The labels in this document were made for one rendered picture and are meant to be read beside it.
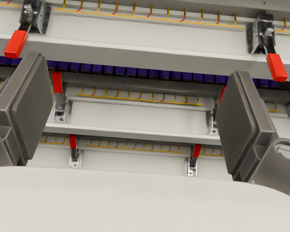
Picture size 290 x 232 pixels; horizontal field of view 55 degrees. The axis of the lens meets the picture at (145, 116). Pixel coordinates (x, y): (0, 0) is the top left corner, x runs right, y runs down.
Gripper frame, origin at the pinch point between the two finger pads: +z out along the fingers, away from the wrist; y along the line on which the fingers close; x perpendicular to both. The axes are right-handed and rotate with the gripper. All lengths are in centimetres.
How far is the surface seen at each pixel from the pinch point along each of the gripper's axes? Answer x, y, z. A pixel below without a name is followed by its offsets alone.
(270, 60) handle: -6.4, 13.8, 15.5
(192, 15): -5.8, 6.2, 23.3
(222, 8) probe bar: -4.6, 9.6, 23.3
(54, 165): -46, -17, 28
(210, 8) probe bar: -4.6, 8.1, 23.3
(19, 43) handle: -6.5, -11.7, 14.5
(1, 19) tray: -7.6, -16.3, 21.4
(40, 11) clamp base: -5.8, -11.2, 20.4
